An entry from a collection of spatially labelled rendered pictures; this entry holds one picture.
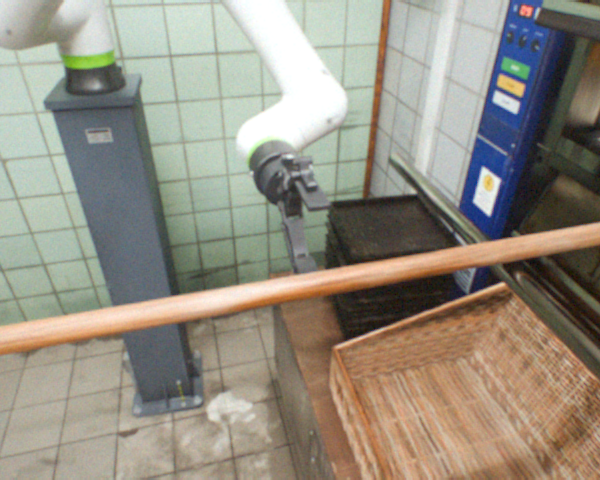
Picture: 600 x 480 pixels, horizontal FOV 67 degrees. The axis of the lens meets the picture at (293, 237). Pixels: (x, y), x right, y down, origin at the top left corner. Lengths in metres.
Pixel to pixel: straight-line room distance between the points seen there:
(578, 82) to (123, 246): 1.19
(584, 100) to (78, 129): 1.13
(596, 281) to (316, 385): 0.66
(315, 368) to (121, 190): 0.71
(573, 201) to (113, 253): 1.19
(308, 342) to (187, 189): 0.85
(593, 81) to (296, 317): 0.92
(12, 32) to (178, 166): 0.86
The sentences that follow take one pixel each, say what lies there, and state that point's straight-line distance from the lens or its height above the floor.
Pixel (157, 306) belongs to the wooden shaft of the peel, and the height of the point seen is 1.20.
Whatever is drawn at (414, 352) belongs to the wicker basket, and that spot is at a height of 0.66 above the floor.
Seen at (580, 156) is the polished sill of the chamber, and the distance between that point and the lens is 1.08.
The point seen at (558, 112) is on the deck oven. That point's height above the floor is 1.22.
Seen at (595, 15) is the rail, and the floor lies 1.43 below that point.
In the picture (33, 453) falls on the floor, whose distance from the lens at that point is 2.00.
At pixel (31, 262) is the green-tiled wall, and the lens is 2.09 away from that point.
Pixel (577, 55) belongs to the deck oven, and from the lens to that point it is 1.10.
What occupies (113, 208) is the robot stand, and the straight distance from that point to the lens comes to 1.35.
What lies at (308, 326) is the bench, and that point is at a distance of 1.34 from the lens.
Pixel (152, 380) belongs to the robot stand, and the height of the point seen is 0.15.
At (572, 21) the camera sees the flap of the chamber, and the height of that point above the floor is 1.42.
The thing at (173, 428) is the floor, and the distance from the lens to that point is 1.88.
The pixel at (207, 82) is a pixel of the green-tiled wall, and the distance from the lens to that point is 1.70.
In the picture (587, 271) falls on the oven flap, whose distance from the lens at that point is 1.09.
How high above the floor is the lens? 1.55
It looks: 35 degrees down
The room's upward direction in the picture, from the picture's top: straight up
